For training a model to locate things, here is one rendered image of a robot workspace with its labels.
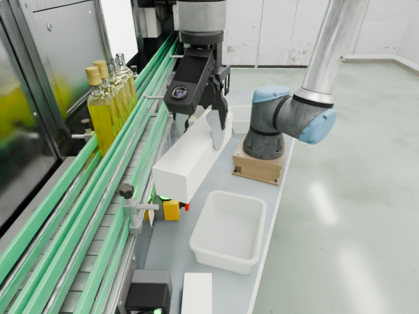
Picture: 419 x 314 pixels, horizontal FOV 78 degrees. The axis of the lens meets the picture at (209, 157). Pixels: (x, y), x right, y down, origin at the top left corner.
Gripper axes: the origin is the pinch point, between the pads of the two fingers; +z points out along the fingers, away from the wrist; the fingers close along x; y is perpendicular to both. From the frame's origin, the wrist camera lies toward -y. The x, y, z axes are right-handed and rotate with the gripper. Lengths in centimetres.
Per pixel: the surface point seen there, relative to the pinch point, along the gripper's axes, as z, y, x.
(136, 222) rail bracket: 18.1, -9.5, 11.7
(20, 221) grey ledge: 21.1, -17.4, 39.6
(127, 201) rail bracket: 11.3, -9.9, 12.3
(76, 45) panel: -8, 28, 56
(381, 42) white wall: 74, 536, -120
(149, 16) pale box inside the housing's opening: -4, 128, 92
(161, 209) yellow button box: 28.5, 4.5, 14.6
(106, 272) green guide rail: 17.2, -21.9, 9.4
